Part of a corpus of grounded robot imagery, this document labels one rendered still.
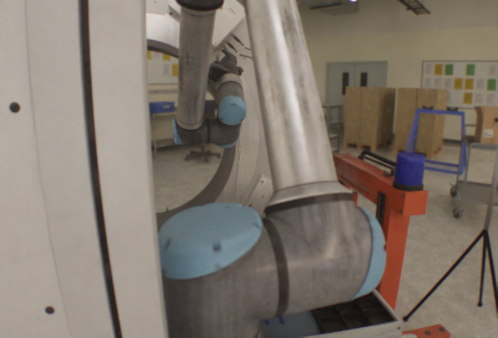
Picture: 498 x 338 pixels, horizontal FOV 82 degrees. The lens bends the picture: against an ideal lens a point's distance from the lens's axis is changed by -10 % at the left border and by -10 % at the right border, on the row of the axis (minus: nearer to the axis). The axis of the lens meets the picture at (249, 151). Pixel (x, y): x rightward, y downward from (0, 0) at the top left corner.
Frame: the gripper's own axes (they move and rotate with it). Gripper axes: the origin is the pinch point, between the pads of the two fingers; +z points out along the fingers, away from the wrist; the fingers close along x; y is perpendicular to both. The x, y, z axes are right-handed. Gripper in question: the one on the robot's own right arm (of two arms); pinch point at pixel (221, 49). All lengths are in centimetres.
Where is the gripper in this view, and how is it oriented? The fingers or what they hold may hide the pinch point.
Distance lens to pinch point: 131.4
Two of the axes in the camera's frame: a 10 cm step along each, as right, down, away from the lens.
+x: 6.5, -5.5, -5.3
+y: 7.5, 3.7, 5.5
